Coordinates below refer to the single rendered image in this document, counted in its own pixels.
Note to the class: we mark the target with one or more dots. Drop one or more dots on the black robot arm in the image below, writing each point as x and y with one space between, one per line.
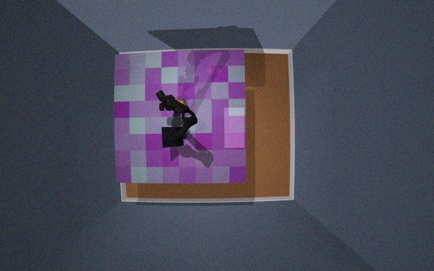
167 102

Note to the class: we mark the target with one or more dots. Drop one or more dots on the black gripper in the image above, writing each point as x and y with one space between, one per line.
161 108

